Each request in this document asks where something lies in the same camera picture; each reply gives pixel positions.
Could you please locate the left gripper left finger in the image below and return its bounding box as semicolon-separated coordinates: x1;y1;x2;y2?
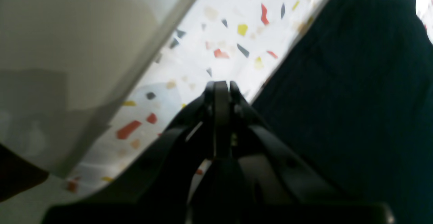
42;82;222;224

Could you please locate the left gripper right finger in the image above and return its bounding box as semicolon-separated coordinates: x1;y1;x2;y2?
222;81;394;224

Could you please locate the black t-shirt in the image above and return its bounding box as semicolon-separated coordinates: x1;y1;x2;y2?
253;0;433;224

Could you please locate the terrazzo patterned tablecloth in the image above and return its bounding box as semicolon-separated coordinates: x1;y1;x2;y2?
65;0;432;196

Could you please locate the white left panel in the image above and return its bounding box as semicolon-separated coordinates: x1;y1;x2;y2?
0;0;195;178

